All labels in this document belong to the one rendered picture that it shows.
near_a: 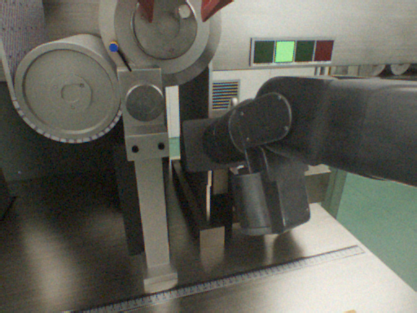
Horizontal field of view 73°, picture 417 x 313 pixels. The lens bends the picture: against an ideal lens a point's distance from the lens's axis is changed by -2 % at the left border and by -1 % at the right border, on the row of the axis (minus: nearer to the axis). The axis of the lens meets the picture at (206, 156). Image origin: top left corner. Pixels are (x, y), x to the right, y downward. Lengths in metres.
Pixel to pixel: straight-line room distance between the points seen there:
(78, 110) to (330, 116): 0.30
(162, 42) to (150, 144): 0.12
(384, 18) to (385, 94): 0.83
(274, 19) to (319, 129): 0.63
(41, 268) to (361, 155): 0.49
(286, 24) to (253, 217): 0.62
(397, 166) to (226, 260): 0.36
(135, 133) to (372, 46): 0.80
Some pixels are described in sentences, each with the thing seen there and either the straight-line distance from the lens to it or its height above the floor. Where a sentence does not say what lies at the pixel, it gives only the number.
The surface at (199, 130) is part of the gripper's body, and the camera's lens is 0.36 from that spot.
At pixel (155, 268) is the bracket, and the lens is 0.47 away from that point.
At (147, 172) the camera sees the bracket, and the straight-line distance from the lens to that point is 0.38.
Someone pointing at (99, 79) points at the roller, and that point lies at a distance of 0.39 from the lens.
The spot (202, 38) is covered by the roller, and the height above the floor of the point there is 1.23.
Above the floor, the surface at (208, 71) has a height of 1.19.
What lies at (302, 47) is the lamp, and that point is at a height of 1.19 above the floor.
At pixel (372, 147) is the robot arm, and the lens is 0.18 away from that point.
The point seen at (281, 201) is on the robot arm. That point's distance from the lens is 0.25.
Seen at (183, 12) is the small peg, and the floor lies 1.26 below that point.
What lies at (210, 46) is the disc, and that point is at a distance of 0.39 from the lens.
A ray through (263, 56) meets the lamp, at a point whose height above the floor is 1.17.
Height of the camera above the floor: 1.25
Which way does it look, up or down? 25 degrees down
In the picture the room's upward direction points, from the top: straight up
